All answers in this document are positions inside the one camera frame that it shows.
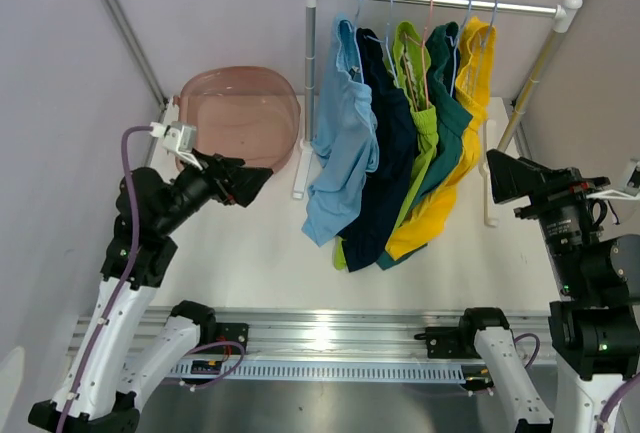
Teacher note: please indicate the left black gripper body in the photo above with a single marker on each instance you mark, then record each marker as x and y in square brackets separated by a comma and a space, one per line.
[199, 186]

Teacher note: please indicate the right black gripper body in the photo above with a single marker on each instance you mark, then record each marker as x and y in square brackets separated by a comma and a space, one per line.
[562, 209]

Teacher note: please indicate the dark green shorts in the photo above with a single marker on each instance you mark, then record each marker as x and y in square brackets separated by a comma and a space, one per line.
[430, 197]

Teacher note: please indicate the yellow shorts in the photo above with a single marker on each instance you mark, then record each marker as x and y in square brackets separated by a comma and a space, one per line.
[458, 82]

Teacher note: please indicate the light blue shorts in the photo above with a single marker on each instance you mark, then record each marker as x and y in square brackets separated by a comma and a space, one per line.
[345, 141]

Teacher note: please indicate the navy blue shorts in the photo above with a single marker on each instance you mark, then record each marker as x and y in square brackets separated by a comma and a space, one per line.
[364, 240]

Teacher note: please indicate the lime green shorts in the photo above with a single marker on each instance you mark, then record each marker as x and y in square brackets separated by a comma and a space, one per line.
[407, 138]

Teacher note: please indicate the pink wire hanger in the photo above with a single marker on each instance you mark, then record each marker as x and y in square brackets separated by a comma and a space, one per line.
[412, 77]

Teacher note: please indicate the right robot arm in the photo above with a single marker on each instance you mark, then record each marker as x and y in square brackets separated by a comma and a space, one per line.
[593, 329]

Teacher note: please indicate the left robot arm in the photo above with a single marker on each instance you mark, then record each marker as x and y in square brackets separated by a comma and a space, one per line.
[102, 391]

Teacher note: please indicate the pink plastic basin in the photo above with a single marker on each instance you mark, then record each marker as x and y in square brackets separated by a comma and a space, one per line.
[246, 112]

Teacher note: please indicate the white metal clothes rack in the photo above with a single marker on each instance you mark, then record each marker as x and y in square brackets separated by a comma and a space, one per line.
[562, 15]

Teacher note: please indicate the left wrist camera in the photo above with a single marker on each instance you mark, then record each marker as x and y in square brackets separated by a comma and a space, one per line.
[178, 139]

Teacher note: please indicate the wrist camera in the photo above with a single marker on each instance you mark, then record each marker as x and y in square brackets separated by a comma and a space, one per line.
[626, 189]
[178, 139]

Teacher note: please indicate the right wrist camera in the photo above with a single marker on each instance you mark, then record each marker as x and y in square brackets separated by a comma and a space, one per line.
[626, 189]

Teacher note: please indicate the aluminium mounting rail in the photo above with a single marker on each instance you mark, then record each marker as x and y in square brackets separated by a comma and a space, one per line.
[351, 336]

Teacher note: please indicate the slotted cable duct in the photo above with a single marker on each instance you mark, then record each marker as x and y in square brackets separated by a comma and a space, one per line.
[334, 371]

